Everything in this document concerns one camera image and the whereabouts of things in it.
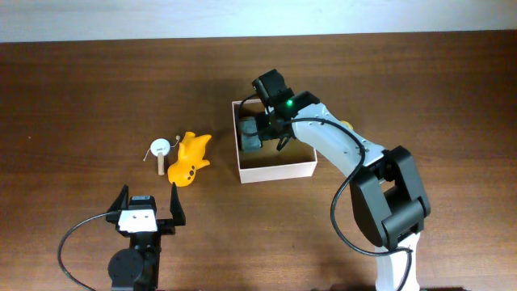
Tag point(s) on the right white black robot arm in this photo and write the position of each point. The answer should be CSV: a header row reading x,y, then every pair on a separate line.
x,y
389,201

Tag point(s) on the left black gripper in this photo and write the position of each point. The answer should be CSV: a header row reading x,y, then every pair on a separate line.
x,y
177,213

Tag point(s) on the white cardboard box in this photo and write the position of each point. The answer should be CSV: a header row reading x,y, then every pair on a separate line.
x,y
295,160

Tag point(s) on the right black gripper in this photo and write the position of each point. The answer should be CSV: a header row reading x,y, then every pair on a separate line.
x,y
263,131

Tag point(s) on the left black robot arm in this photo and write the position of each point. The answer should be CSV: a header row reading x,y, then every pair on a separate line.
x,y
137,266

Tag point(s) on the yellow minion ball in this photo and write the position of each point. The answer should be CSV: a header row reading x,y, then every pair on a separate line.
x,y
347,124

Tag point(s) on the orange squishy toy animal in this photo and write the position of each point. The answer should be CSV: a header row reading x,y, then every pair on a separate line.
x,y
190,159

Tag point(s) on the yellow grey toy truck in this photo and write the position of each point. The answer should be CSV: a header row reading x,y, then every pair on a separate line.
x,y
250,141

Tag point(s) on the white wooden rattle drum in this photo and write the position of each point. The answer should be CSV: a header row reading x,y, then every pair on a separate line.
x,y
160,148

